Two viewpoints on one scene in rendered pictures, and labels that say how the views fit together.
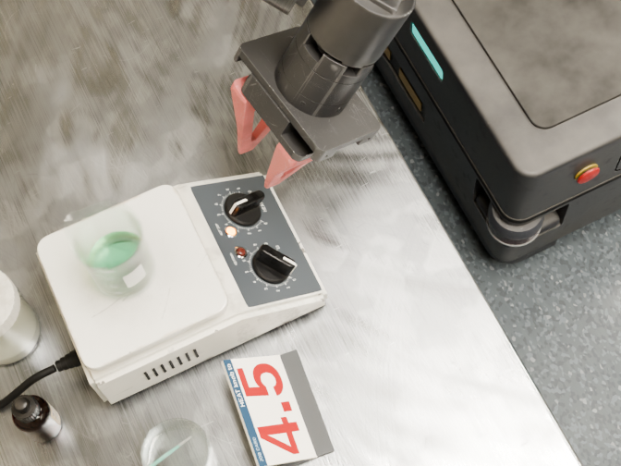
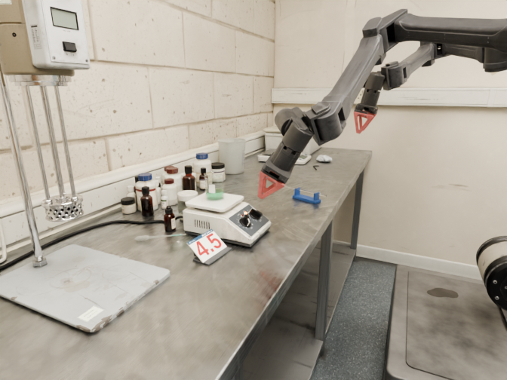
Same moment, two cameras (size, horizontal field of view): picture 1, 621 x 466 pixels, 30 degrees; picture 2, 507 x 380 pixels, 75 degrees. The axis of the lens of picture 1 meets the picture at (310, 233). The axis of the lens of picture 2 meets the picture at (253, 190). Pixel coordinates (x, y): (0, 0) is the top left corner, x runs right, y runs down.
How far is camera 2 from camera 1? 0.78 m
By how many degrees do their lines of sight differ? 57
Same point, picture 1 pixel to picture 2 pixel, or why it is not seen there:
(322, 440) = (209, 261)
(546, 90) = (420, 357)
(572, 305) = not seen: outside the picture
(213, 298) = (222, 207)
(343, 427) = (217, 264)
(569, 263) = not seen: outside the picture
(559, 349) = not seen: outside the picture
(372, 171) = (298, 240)
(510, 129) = (395, 357)
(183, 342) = (207, 215)
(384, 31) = (295, 133)
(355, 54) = (287, 140)
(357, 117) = (284, 173)
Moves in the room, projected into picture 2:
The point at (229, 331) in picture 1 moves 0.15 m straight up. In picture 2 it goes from (219, 222) to (217, 163)
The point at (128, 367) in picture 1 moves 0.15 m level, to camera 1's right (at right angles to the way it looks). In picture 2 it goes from (192, 212) to (231, 228)
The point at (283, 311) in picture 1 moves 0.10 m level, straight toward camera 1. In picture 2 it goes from (235, 229) to (205, 244)
